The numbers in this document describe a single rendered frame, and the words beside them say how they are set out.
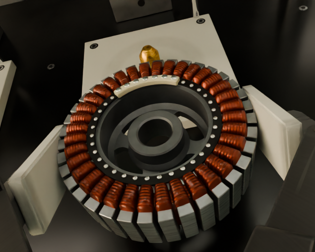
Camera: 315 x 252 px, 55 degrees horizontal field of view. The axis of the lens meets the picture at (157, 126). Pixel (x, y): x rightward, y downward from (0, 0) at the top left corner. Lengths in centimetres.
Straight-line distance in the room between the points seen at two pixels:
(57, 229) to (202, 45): 22
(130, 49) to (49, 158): 21
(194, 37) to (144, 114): 18
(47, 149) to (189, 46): 21
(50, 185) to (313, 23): 31
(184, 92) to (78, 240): 14
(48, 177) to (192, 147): 8
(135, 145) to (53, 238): 11
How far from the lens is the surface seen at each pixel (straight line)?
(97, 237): 24
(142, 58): 30
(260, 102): 16
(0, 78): 40
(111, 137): 19
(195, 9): 37
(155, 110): 20
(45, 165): 16
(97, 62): 35
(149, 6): 41
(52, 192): 17
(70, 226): 25
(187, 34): 35
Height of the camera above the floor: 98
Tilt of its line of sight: 50 degrees down
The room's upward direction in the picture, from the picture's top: 17 degrees counter-clockwise
